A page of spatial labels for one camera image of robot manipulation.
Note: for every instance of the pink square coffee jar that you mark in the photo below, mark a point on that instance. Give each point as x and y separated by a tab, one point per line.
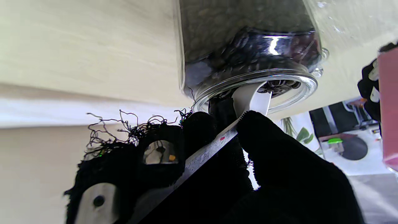
390	109

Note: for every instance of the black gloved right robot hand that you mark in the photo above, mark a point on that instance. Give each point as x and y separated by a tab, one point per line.
279	186

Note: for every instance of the small green houseplant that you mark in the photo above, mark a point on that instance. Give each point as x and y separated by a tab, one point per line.
303	135

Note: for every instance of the glass jar of coffee beans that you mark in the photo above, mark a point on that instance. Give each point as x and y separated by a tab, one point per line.
233	31

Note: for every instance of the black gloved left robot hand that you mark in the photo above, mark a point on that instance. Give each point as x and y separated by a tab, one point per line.
370	87

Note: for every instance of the small green cap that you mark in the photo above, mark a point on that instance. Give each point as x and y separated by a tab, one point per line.
335	140

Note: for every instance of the white plastic spoon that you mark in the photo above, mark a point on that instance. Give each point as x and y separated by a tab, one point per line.
252	96

